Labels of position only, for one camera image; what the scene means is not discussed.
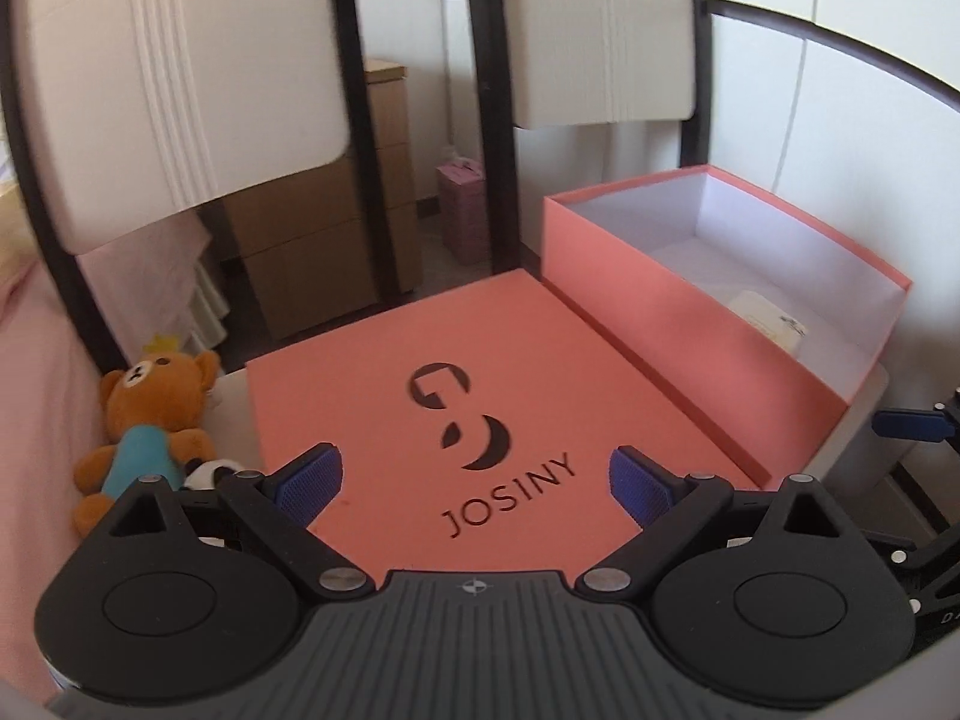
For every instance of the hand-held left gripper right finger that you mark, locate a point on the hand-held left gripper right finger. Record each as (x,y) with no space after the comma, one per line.
(637,484)

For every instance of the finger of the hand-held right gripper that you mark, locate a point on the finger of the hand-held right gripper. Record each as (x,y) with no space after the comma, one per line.
(907,424)

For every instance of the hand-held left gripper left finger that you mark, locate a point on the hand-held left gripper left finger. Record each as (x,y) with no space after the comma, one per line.
(311,481)

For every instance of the small panda plush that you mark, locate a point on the small panda plush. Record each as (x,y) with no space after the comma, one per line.
(210,474)

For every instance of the coral box lid with logo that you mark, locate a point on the coral box lid with logo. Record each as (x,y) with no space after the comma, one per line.
(360,390)

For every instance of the coral cardboard box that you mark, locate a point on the coral cardboard box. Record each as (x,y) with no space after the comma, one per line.
(675,315)

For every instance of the brown teddy bear plush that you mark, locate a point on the brown teddy bear plush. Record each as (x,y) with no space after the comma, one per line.
(150,397)

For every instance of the white packet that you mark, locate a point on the white packet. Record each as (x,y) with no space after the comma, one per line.
(765,315)

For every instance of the wooden drawer cabinet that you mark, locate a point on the wooden drawer cabinet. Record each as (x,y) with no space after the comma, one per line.
(300,240)

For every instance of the white wardrobe with black trim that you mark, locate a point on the white wardrobe with black trim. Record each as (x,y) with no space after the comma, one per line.
(862,165)

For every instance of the bed with pink sheet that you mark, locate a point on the bed with pink sheet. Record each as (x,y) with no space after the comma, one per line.
(37,427)

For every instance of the small pink box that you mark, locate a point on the small pink box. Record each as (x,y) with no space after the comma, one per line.
(463,210)

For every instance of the white chair with black frame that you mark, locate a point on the white chair with black frame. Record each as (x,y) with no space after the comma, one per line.
(600,30)
(187,75)

